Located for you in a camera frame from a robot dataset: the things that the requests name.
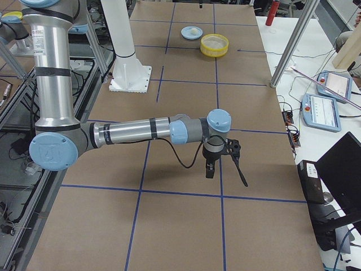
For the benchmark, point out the far orange circuit board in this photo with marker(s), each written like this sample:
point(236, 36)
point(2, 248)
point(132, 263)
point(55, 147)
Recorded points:
point(288, 117)

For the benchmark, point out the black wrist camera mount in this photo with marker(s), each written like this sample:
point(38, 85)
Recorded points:
point(233, 149)

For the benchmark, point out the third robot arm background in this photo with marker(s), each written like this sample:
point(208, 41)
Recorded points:
point(12, 29)

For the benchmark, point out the wooden beam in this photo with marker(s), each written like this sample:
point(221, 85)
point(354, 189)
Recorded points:
point(350, 52)

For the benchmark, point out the black monitor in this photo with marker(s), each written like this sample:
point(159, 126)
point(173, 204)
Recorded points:
point(339, 169)

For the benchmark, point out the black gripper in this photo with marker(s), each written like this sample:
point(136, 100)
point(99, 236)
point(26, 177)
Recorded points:
point(210, 157)

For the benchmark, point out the black computer box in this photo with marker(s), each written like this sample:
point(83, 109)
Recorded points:
point(310, 182)

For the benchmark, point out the far blue teach pendant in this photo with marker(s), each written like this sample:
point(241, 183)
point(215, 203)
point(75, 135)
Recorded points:
point(340, 83)

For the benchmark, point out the seated person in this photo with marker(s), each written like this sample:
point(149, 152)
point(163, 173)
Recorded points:
point(343, 37)

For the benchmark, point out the aluminium frame post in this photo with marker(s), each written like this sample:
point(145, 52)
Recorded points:
point(295, 37)

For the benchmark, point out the blue teach pendant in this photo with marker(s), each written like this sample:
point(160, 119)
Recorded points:
point(340, 83)
point(320, 112)

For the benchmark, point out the red bottle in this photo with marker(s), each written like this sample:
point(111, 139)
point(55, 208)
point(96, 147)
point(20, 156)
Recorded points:
point(272, 12)

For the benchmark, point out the near orange circuit board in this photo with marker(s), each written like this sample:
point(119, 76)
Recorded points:
point(294, 138)

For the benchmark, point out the near blue teach pendant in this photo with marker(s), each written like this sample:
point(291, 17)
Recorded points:
point(320, 112)

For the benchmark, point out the orange circuit board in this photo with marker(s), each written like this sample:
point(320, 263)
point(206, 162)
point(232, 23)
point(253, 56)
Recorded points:
point(294, 138)
point(288, 117)

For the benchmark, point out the white pedestal column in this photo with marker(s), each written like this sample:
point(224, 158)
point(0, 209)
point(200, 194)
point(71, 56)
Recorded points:
point(128, 73)

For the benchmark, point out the light blue plate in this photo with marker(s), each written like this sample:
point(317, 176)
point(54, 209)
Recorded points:
point(185, 32)

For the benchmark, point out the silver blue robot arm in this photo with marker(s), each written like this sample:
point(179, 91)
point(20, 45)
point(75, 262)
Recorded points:
point(61, 139)

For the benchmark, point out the yellow bamboo steamer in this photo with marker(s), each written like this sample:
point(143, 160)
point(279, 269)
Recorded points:
point(214, 45)

